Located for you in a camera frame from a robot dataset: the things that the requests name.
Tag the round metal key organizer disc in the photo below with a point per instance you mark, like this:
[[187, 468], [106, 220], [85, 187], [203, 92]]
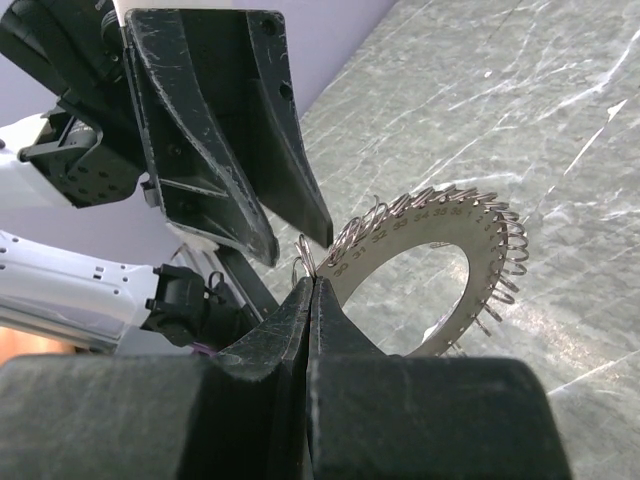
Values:
[[418, 272]]

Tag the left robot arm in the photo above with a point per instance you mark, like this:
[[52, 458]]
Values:
[[91, 302]]

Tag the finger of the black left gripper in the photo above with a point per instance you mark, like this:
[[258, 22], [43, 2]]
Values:
[[241, 59]]

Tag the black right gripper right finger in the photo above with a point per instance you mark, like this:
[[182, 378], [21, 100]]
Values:
[[378, 416]]

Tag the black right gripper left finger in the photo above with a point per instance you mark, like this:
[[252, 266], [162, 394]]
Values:
[[238, 415]]

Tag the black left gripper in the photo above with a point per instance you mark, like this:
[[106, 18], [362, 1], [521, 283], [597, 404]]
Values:
[[86, 150]]

